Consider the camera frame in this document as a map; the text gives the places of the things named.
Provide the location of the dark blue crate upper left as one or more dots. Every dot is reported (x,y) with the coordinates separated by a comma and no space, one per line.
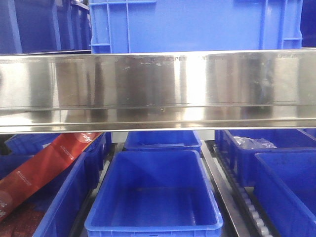
(31,26)

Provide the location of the red snack package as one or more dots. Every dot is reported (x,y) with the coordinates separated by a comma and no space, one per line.
(42,168)

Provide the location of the stainless steel shelf beam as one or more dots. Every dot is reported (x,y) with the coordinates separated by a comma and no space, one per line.
(61,93)

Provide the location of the roller track rail right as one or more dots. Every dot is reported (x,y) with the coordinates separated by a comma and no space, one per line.
(242,214)

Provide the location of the blue bin rear left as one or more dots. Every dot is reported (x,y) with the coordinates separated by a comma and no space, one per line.
(30,144)

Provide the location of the blue bin front right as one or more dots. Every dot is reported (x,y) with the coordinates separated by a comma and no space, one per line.
(285,186)

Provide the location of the blue bin rear centre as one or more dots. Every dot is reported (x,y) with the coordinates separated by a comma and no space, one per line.
(163,140)

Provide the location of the clear plastic bag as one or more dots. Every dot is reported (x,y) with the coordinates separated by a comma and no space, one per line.
(250,143)

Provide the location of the blue bin front centre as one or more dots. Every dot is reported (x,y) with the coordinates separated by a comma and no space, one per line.
(155,194)

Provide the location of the blue bin rear right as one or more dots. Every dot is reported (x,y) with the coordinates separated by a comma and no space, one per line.
(243,162)

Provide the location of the large blue crate upper centre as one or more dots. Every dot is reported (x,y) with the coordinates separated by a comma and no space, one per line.
(143,26)

